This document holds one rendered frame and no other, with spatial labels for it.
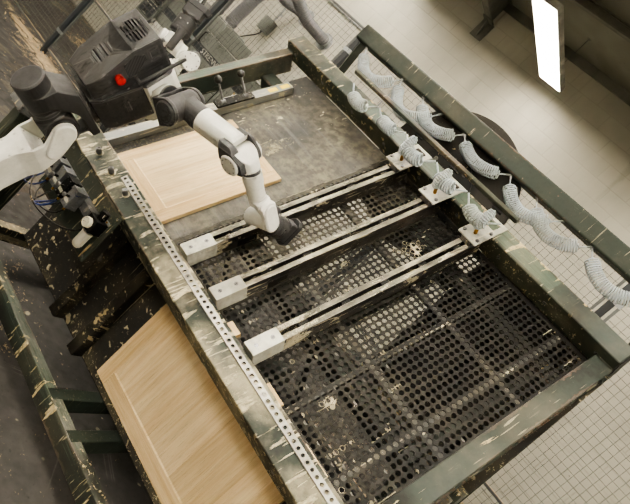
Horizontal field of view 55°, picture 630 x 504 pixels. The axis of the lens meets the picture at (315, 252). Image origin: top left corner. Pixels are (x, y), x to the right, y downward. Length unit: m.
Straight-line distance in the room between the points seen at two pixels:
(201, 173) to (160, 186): 0.18
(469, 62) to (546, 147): 1.47
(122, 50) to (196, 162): 0.70
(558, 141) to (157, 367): 5.80
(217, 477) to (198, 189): 1.13
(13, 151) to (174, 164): 0.69
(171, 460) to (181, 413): 0.17
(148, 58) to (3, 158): 0.59
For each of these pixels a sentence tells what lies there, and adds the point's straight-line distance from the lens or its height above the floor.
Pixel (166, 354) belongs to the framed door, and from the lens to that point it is 2.48.
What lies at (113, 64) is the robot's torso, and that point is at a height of 1.25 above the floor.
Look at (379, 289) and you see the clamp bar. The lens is 2.25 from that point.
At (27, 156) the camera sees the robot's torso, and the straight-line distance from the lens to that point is 2.29.
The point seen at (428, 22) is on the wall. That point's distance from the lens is 8.40.
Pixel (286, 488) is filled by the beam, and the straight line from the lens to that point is 1.89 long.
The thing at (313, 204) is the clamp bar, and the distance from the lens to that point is 2.47.
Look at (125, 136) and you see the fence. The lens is 2.80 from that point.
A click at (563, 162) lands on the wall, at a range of 7.34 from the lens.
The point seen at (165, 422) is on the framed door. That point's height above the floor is 0.42.
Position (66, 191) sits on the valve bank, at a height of 0.71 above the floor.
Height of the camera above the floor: 1.59
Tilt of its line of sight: 8 degrees down
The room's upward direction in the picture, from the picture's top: 47 degrees clockwise
